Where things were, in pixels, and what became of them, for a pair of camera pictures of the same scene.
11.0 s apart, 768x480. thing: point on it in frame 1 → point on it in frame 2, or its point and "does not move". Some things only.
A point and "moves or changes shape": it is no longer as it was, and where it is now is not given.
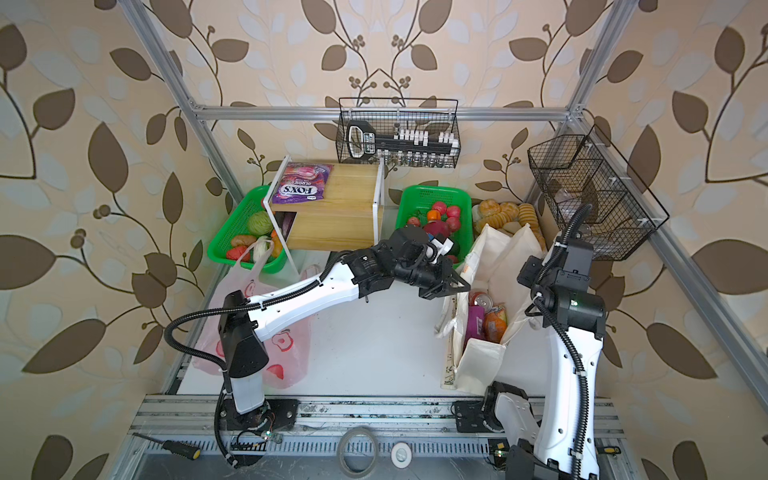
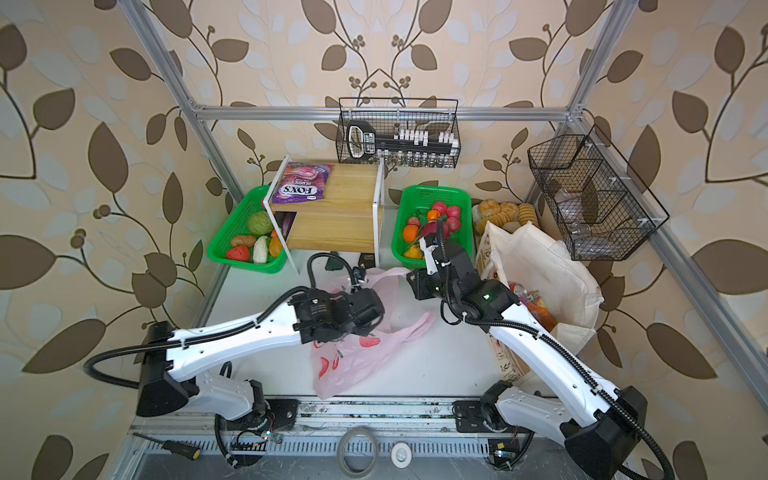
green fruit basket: x=418 y=200 does not move
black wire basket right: x=587 y=170 does not move
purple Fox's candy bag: x=302 y=181 does not move
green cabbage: x=260 y=223 does not move
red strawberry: x=236 y=253 does not move
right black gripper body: x=535 y=275 → x=431 y=286
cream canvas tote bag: x=498 y=310 moves or changes shape
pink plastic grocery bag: x=288 y=351 → x=339 y=365
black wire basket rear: x=402 y=132 does not move
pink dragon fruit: x=437 y=227 does not move
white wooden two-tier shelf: x=346 y=219 does not move
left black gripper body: x=432 y=274 → x=366 y=330
